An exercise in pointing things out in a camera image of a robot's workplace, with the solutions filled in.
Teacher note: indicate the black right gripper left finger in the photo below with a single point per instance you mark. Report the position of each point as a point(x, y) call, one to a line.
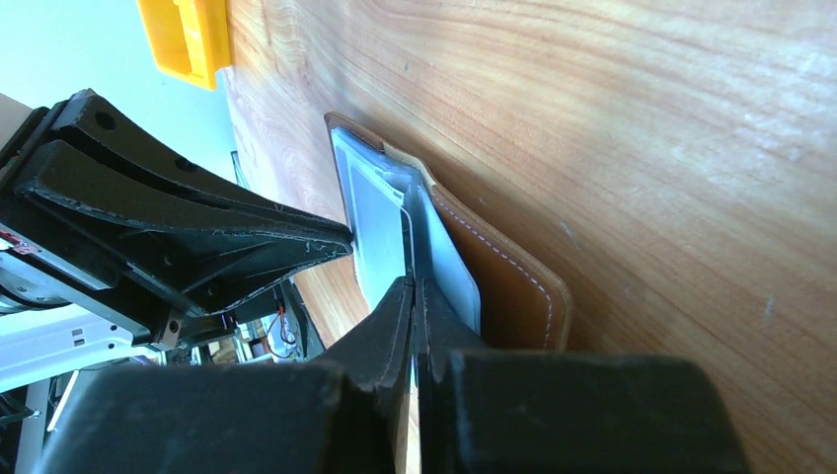
point(341, 412)

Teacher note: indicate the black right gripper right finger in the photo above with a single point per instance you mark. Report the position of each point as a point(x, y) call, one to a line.
point(484, 410)

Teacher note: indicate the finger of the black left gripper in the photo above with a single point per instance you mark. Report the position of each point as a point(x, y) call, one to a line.
point(116, 209)

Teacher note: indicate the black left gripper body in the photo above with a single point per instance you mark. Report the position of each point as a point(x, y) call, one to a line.
point(49, 252)

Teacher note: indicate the brown leather card holder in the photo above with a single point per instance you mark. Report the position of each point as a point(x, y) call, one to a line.
point(523, 304)

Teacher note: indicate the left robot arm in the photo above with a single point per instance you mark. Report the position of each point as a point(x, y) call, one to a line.
point(43, 336)

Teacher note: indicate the yellow plastic bin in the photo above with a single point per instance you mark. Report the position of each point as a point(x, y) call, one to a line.
point(189, 39)

